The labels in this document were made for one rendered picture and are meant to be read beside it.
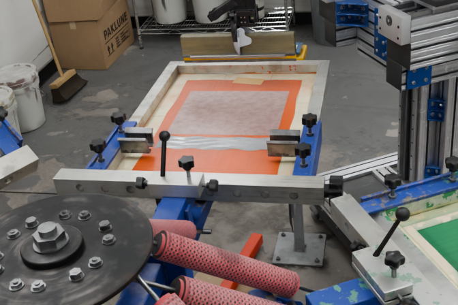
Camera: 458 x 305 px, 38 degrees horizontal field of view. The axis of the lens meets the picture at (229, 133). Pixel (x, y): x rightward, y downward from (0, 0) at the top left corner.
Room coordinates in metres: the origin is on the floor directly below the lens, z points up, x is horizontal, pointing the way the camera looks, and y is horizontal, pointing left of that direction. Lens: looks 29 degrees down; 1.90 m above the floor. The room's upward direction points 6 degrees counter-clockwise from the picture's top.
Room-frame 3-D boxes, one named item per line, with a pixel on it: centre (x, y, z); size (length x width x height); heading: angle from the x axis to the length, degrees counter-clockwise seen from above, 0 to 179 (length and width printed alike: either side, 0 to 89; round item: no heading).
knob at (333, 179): (1.28, -0.22, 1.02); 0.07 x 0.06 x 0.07; 165
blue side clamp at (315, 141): (1.50, -0.20, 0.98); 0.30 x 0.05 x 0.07; 165
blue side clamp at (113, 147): (1.65, 0.34, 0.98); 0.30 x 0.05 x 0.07; 165
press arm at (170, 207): (1.26, 0.15, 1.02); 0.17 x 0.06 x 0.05; 165
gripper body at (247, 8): (2.04, -0.09, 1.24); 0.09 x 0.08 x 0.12; 75
